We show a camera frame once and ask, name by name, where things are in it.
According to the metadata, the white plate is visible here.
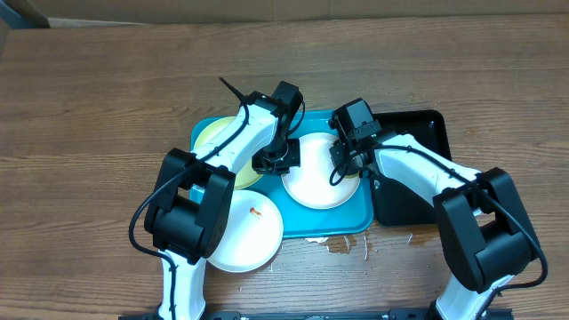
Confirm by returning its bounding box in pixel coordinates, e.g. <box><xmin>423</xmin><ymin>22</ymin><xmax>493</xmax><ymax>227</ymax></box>
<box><xmin>282</xmin><ymin>132</ymin><xmax>360</xmax><ymax>210</ymax></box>
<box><xmin>207</xmin><ymin>189</ymin><xmax>284</xmax><ymax>273</ymax></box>

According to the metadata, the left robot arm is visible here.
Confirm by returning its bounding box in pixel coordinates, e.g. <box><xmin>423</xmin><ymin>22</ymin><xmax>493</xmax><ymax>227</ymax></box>
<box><xmin>129</xmin><ymin>81</ymin><xmax>304</xmax><ymax>319</ymax></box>

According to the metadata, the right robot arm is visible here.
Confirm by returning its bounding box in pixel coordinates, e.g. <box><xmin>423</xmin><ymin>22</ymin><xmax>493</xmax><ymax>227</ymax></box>
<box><xmin>328</xmin><ymin>99</ymin><xmax>549</xmax><ymax>319</ymax></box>

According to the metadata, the teal plastic tray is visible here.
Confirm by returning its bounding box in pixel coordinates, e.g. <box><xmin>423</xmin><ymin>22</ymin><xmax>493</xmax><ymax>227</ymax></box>
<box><xmin>190</xmin><ymin>110</ymin><xmax>374</xmax><ymax>238</ymax></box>

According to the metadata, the black rectangular water tray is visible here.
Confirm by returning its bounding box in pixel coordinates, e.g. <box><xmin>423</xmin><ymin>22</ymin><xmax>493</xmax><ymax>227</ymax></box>
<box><xmin>369</xmin><ymin>109</ymin><xmax>452</xmax><ymax>227</ymax></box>

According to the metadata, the light green plate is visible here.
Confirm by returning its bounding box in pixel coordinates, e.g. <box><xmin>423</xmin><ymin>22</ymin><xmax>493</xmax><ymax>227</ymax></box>
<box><xmin>193</xmin><ymin>116</ymin><xmax>261</xmax><ymax>189</ymax></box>

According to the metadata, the white plate front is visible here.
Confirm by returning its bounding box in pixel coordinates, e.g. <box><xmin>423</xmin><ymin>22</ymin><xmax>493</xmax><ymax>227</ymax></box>
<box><xmin>207</xmin><ymin>189</ymin><xmax>284</xmax><ymax>273</ymax></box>

